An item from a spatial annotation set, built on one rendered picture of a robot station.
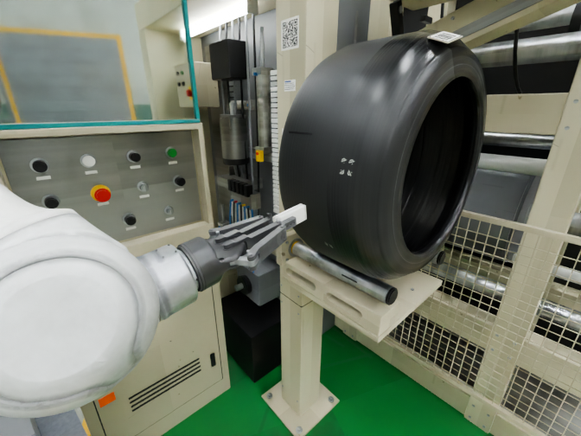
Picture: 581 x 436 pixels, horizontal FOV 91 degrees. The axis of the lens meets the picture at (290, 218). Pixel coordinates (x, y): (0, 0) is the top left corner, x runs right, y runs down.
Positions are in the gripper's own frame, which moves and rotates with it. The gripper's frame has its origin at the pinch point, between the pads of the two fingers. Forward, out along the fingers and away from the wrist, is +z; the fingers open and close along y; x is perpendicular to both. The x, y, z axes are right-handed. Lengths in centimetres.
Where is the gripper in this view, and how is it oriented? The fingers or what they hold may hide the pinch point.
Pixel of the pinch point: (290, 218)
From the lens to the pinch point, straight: 52.2
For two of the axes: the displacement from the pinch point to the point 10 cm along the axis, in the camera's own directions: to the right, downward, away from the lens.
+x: 0.9, 8.9, 4.5
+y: -6.7, -2.8, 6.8
